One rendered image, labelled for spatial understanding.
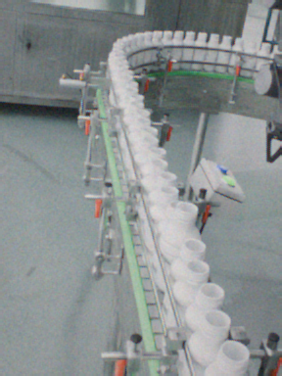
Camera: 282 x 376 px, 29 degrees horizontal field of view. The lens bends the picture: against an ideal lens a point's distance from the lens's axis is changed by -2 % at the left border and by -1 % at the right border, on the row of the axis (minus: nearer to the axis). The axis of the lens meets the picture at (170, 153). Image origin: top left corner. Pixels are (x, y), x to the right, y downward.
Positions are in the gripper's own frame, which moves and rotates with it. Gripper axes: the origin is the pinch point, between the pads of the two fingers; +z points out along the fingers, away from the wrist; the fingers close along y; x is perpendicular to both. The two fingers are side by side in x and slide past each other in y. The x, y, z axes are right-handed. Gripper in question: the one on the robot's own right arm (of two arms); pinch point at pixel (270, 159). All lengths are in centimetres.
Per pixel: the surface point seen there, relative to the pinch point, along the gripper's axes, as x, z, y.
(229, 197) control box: -6.5, 9.2, 6.7
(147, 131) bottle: -28.6, 6.0, -7.0
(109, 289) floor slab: -27, 120, -95
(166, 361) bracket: -14, 14, 57
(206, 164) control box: -13.1, 7.2, -1.9
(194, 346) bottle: -11, 8, 59
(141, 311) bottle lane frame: -18.2, 21.5, 38.4
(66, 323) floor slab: -39, 123, -66
